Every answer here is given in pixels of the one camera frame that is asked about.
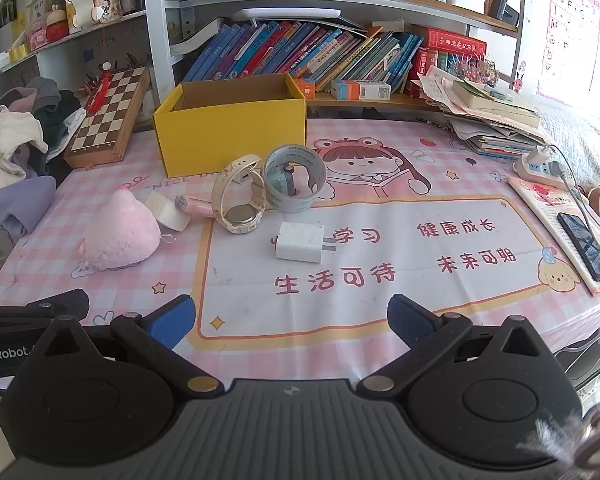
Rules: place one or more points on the large white charger plug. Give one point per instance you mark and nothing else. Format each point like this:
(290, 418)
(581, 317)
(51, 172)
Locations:
(300, 242)

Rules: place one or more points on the small orange white box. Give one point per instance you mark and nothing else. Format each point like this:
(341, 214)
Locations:
(306, 89)

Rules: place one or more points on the pink plush toy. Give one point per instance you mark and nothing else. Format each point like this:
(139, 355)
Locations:
(120, 235)

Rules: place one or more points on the wooden chessboard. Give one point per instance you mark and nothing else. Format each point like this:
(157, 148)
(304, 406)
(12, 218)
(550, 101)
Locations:
(110, 115)

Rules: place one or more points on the pink utility knife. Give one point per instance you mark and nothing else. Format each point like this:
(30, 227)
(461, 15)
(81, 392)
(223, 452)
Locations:
(197, 206)

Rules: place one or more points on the stack of books and papers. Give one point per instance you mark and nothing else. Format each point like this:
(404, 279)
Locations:
(490, 115)

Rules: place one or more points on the white bookshelf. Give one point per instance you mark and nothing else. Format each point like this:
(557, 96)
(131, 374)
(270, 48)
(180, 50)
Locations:
(157, 35)

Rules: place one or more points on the row of books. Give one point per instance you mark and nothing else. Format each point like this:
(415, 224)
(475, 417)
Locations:
(290, 50)

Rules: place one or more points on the small white tape roll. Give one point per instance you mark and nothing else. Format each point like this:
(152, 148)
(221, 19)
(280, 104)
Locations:
(162, 207)

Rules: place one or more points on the black smartphone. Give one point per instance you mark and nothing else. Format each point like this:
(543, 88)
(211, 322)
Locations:
(585, 245)

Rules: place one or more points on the small white cube charger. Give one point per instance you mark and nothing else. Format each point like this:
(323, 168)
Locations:
(241, 176)

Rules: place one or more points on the alphabet wall poster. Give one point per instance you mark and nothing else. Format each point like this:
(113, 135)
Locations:
(565, 25)

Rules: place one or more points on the pink booklet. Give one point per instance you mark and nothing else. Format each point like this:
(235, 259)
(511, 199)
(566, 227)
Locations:
(540, 200)

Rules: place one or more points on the cream wrist watch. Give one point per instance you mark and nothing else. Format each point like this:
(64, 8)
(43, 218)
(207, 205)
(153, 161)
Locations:
(237, 217)

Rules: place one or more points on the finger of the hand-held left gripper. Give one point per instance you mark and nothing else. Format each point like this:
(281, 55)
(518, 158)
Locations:
(35, 310)

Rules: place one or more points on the white side shelf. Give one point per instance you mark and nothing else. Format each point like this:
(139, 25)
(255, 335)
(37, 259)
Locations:
(55, 60)

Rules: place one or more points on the white garment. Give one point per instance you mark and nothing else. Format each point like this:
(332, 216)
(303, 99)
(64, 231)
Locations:
(7, 145)

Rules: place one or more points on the pink printed desktop mat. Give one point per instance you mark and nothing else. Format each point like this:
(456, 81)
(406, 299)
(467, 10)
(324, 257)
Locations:
(430, 280)

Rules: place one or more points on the blue orange white box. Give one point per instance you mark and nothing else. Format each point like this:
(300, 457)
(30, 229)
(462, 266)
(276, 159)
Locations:
(360, 90)

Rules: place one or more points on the pile of clothes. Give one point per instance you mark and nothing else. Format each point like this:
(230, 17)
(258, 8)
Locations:
(55, 105)

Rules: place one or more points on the grey blanket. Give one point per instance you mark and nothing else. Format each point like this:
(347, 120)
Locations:
(585, 135)

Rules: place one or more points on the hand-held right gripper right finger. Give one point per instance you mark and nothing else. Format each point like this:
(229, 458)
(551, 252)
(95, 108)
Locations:
(410, 321)

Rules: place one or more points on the white power strip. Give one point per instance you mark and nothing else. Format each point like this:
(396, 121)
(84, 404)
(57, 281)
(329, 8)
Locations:
(535, 167)

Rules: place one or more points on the white light bar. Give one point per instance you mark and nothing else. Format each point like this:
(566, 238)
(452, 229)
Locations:
(285, 14)

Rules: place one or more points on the large clear tape roll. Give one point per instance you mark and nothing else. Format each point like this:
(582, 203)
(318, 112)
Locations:
(275, 196)

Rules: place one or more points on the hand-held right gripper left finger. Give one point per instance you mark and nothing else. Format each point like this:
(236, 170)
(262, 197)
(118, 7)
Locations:
(172, 321)

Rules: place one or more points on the yellow cardboard box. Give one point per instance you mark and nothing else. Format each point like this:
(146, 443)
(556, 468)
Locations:
(230, 135)

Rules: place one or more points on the lavender garment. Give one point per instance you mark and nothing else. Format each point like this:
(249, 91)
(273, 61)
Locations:
(25, 205)

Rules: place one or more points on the colourful bead ornament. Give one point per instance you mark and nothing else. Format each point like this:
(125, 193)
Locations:
(475, 70)

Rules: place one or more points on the red tassel ornament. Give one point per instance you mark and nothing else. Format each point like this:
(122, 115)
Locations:
(100, 92)

